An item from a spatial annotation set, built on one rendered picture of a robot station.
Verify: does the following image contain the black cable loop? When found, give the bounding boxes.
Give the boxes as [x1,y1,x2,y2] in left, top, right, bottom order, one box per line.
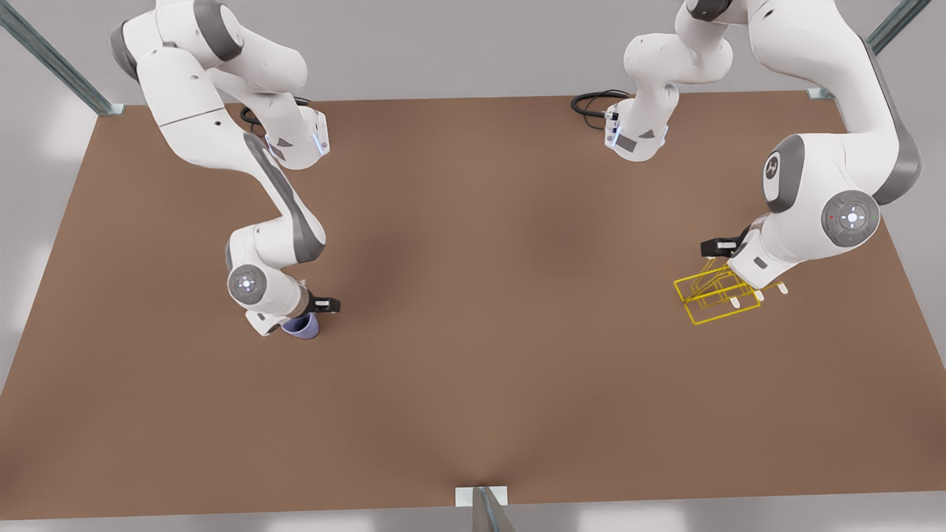
[571,89,631,132]
[239,97,313,126]

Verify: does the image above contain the silver frame post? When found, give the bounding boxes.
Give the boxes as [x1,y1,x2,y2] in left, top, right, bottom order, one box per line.
[807,0,933,100]
[0,0,126,117]
[455,485,518,532]

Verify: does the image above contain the blue cup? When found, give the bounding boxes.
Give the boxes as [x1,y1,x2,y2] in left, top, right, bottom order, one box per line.
[281,313,321,341]

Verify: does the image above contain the yellow wire cup holder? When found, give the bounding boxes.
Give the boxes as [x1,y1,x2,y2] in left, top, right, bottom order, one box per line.
[673,258,789,327]

